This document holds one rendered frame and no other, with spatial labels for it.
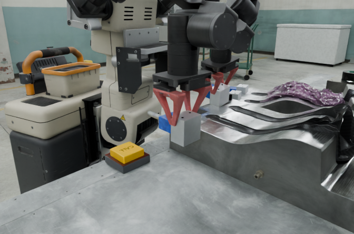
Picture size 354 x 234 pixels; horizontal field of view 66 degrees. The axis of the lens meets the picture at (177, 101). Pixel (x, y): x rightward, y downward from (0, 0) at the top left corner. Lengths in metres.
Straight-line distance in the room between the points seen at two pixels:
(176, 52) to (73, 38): 5.89
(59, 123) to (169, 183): 0.67
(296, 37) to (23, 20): 6.07
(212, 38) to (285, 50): 7.33
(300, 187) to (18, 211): 0.52
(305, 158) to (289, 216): 0.11
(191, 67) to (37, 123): 0.78
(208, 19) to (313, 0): 8.00
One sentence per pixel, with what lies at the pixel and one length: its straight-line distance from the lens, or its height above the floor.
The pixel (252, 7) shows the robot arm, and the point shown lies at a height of 1.17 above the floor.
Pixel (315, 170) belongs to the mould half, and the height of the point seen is 0.89.
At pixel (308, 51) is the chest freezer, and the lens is 7.51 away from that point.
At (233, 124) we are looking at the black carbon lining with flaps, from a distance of 0.72.
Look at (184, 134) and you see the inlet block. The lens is 0.52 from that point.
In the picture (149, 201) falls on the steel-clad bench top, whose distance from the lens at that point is 0.57.
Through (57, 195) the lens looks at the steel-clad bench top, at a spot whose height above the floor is 0.80.
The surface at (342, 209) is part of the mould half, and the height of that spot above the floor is 0.83.
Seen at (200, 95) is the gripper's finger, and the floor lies 1.00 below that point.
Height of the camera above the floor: 1.15
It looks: 17 degrees down
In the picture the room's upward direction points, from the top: straight up
